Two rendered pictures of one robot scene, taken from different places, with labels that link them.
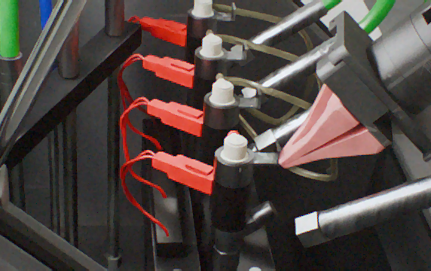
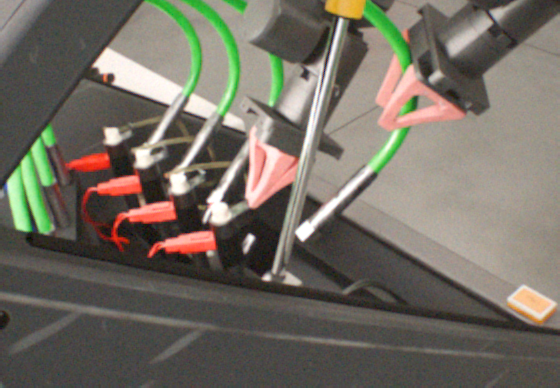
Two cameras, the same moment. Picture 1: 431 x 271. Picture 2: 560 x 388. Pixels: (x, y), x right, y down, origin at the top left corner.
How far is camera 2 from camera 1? 26 cm
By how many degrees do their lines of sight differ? 21
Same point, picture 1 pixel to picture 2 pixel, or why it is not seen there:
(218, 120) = (186, 201)
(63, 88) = (70, 234)
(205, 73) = (148, 177)
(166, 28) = (92, 162)
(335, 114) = (279, 159)
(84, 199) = not seen: hidden behind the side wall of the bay
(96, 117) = not seen: hidden behind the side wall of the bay
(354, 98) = (287, 144)
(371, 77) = (292, 128)
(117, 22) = (65, 174)
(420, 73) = not seen: hidden behind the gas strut
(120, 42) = (74, 186)
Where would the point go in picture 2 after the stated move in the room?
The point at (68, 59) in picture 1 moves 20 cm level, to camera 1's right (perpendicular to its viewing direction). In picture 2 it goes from (62, 214) to (216, 144)
